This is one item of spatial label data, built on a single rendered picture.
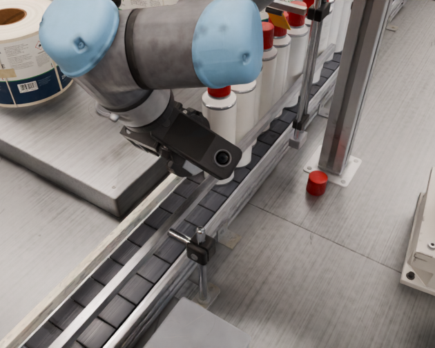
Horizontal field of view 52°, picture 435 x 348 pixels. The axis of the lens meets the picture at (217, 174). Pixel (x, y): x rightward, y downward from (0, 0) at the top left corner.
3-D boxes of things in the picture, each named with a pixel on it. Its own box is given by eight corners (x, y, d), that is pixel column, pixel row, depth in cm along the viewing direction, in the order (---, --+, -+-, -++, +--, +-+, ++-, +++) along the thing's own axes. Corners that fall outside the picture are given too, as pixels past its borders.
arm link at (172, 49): (264, -32, 42) (157, -19, 45) (242, 15, 34) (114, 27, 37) (272, 45, 47) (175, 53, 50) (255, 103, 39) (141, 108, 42)
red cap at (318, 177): (328, 188, 81) (331, 175, 79) (319, 198, 79) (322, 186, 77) (312, 179, 82) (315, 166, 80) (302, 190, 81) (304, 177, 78)
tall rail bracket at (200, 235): (177, 273, 68) (168, 201, 56) (217, 297, 65) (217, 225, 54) (164, 289, 66) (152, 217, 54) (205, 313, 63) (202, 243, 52)
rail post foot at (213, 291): (207, 281, 67) (207, 278, 66) (221, 290, 66) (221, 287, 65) (185, 310, 64) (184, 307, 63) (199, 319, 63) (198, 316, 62)
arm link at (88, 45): (107, 51, 36) (19, 58, 38) (159, 112, 46) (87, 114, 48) (123, -27, 38) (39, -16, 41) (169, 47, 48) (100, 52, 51)
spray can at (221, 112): (215, 161, 79) (215, 57, 64) (239, 173, 77) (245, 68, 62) (197, 178, 76) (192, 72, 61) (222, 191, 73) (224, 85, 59)
